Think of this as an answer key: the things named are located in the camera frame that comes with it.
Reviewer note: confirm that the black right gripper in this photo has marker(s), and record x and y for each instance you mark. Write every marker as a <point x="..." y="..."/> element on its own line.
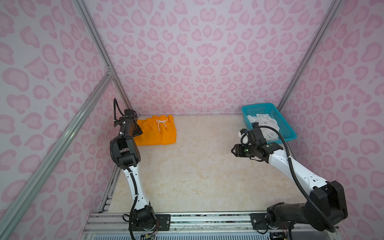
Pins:
<point x="238" y="150"/>

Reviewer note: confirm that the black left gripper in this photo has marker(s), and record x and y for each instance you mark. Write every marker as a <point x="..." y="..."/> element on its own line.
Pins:
<point x="138" y="131"/>

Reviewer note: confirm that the orange shorts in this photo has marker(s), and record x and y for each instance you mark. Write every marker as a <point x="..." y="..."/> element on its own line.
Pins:
<point x="157" y="130"/>

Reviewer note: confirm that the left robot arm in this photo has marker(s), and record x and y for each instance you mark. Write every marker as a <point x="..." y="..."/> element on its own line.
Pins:
<point x="125" y="154"/>

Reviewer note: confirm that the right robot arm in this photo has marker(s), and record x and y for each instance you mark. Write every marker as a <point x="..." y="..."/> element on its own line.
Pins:
<point x="325" y="204"/>

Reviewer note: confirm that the teal plastic laundry basket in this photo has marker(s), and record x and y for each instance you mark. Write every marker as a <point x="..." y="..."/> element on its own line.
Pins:
<point x="268" y="115"/>

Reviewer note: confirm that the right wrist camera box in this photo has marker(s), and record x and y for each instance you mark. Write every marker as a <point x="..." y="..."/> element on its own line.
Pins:
<point x="255" y="137"/>

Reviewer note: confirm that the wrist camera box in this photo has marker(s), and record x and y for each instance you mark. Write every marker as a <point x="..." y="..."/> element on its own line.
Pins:
<point x="255" y="137"/>
<point x="130" y="114"/>

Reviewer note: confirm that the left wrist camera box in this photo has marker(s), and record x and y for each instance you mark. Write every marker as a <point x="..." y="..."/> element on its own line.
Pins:
<point x="130" y="114"/>

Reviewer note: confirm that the aluminium frame post left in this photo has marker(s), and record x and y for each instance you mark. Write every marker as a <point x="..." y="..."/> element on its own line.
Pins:
<point x="96" y="37"/>

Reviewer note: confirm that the aluminium frame post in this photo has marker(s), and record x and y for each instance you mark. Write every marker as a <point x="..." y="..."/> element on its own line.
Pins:
<point x="331" y="14"/>
<point x="96" y="37"/>

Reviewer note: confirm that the aluminium frame post right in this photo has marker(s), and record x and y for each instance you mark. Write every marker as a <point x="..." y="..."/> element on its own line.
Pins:
<point x="331" y="14"/>

